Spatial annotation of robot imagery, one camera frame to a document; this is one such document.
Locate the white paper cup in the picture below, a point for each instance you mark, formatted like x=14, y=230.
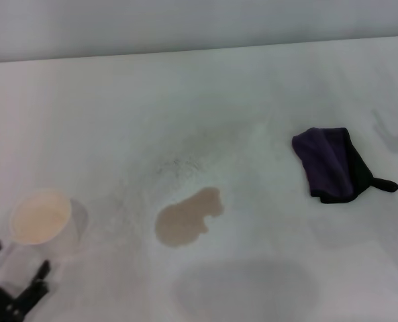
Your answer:
x=39, y=216

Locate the purple and black rag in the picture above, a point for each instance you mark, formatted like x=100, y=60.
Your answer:
x=329, y=161

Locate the brown liquid stain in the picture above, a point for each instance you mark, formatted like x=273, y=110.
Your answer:
x=182, y=222

